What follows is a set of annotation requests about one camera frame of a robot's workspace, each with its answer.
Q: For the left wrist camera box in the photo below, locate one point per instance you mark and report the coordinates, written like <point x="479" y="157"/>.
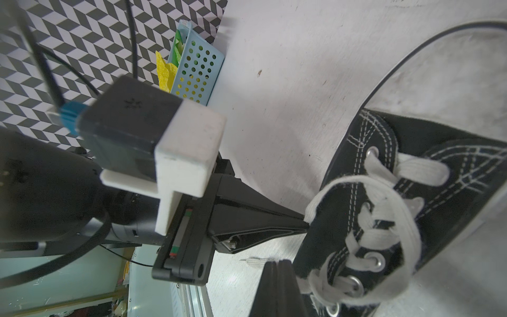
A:
<point x="149" y="142"/>

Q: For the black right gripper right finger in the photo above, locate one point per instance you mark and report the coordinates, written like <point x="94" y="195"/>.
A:
<point x="290" y="302"/>

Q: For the light blue plastic basket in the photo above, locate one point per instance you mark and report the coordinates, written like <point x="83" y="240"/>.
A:
<point x="198" y="68"/>

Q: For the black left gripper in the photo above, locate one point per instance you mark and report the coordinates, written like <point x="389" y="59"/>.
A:
<point x="230" y="217"/>

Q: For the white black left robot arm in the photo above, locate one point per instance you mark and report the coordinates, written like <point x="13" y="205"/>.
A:
<point x="53" y="204"/>

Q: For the black canvas sneaker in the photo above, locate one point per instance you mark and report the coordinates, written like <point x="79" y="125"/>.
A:
<point x="445" y="101"/>

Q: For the green toy lettuce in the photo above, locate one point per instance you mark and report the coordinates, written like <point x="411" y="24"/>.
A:
<point x="178" y="47"/>

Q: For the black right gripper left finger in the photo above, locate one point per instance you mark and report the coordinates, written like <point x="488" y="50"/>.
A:
<point x="265" y="301"/>

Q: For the white shoelace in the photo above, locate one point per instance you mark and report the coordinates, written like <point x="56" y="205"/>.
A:
<point x="389" y="222"/>

